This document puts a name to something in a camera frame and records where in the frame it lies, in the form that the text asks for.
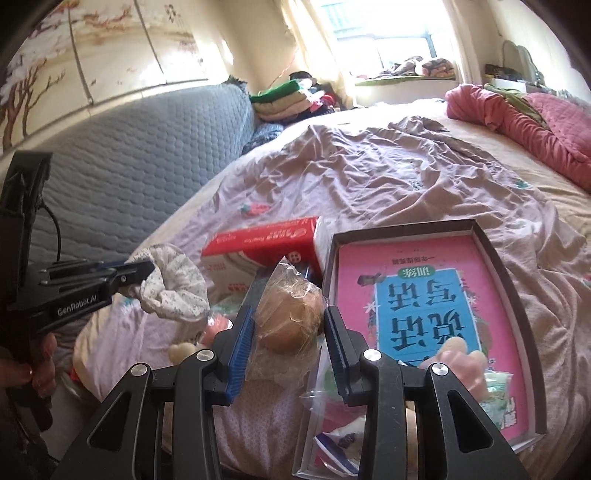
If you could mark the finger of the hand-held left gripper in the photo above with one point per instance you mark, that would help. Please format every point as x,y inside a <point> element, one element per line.
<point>113,265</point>
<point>134,276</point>

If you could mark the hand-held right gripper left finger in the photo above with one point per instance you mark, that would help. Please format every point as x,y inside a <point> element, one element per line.
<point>240,350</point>

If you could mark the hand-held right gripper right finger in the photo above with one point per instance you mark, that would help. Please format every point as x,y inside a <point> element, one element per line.
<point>341,369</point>

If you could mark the white floral cloth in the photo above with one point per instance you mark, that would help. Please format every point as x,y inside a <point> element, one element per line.
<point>175,281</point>

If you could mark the beige round sponge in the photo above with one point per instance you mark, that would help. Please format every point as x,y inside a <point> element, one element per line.
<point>288,327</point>

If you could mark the cream plush bear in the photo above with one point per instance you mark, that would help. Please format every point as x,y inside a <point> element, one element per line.
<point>184,353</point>

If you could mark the shallow cardboard box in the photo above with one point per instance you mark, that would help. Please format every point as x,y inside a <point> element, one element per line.
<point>517,295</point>

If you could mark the pink soft toy in bag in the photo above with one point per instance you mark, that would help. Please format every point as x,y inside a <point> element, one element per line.
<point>461,369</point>

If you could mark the person's left hand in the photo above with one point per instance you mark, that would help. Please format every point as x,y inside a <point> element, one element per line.
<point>44,364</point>

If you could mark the white and blue snack packet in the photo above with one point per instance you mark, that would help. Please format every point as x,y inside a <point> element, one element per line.
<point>341,438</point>

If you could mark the red and white carton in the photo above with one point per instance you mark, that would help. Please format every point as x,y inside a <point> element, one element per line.
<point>258,244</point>

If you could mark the pink book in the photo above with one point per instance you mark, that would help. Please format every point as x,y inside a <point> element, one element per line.
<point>360,258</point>

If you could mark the grey quilted sofa cover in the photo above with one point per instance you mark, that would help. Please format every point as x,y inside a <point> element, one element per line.
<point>138,152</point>

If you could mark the mint green packet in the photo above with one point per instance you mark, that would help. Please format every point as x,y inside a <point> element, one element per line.
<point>498,392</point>

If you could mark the dark speckled cloth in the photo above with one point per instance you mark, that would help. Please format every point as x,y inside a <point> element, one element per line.
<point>265,134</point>

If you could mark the beige folded blankets pile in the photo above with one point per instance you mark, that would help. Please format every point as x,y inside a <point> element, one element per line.
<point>291,110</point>

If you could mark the green folded garment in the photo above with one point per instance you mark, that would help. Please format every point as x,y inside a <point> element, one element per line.
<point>281,90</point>

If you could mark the white curtain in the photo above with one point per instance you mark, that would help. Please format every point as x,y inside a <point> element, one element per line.
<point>323,55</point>
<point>461,41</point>

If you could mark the green windowsill mat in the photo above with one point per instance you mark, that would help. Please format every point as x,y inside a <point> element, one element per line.
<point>401,82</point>

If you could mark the clothes on windowsill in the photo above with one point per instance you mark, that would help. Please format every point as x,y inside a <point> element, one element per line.
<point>425,67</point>

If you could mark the pink quilt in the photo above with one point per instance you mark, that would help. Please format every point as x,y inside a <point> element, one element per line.
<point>545,124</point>

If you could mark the olive green cloth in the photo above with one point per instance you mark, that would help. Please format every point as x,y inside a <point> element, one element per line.
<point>519,104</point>

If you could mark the dressing table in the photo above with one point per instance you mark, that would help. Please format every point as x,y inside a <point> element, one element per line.
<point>503,83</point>

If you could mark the window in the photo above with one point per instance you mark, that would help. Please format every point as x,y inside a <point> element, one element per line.
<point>392,37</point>

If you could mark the white framed mirror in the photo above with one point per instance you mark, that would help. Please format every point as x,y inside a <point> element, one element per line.
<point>524,60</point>

